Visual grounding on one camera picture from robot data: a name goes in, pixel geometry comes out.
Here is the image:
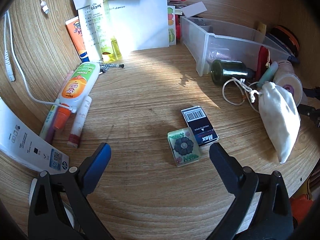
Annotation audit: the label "white drawstring cloth pouch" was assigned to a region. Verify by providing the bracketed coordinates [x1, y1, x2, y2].
[222, 77, 301, 164]

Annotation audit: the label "navy Max staples box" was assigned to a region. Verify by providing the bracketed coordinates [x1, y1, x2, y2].
[181, 106, 219, 146]

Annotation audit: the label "green flower acrylic block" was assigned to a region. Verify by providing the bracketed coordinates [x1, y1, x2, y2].
[167, 127, 202, 167]

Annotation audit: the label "clear jar of cotton pads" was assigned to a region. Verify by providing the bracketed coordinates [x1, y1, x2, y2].
[273, 60, 303, 106]

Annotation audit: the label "teal tube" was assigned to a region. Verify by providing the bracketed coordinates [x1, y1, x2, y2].
[257, 61, 279, 88]

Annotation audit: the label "dark green glass bottle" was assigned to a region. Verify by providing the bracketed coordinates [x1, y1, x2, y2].
[210, 60, 255, 85]

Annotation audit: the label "red velvet pouch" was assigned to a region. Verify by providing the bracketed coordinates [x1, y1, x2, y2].
[256, 46, 271, 75]

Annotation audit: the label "white lip balm tube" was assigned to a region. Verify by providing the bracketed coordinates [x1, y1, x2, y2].
[67, 96, 92, 148]

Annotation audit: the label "orange green lotion bottle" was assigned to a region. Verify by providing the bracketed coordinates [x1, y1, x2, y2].
[53, 61, 101, 131]

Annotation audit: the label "metal keyring tool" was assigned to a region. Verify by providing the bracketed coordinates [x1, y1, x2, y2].
[99, 62, 125, 74]

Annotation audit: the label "blue patterned pencil case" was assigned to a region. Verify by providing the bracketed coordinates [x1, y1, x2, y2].
[266, 33, 300, 64]

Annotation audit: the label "yellow spray bottle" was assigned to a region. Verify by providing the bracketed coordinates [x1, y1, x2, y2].
[89, 0, 122, 62]

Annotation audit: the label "orange cream tube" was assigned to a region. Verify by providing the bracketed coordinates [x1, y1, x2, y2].
[65, 16, 89, 62]

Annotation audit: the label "black orange round case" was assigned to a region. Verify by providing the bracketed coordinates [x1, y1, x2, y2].
[268, 25, 300, 57]

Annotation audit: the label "clear plastic storage bin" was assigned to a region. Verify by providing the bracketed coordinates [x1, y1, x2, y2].
[180, 16, 290, 76]

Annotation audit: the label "small yellow lotion bottle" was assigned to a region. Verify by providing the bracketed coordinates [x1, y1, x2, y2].
[256, 22, 267, 35]

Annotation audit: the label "white paper sheets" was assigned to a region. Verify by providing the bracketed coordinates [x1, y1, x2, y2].
[73, 0, 169, 62]

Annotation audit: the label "fruit sticker sheet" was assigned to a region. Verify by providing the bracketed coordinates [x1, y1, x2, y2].
[167, 5, 176, 46]

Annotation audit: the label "small white cardboard box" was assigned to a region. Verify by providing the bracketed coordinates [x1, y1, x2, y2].
[182, 2, 207, 17]

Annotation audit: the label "stack of books and cards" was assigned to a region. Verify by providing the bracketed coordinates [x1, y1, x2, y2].
[167, 0, 187, 16]

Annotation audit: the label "white charging cable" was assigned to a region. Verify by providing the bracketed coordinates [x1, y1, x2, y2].
[2, 10, 74, 112]

